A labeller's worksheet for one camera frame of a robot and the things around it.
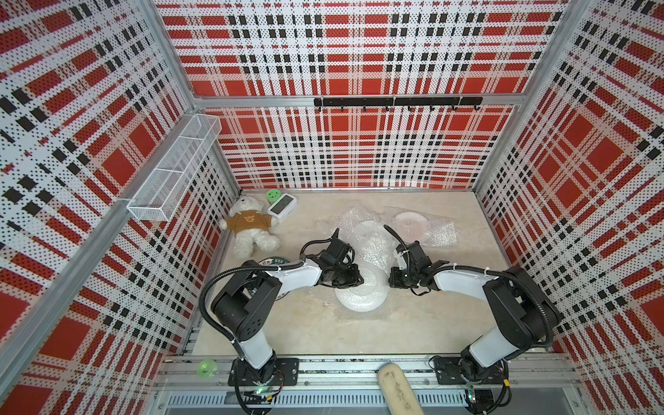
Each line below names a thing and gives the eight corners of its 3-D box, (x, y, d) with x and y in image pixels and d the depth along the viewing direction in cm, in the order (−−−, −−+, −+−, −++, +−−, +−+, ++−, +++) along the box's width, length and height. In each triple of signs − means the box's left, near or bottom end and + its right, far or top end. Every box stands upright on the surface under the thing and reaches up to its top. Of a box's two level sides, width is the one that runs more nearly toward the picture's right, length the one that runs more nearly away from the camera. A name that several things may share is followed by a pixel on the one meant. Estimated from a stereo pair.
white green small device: (268, 215, 113) (266, 210, 110) (287, 197, 120) (286, 192, 117) (280, 222, 110) (278, 217, 108) (299, 203, 117) (298, 198, 114)
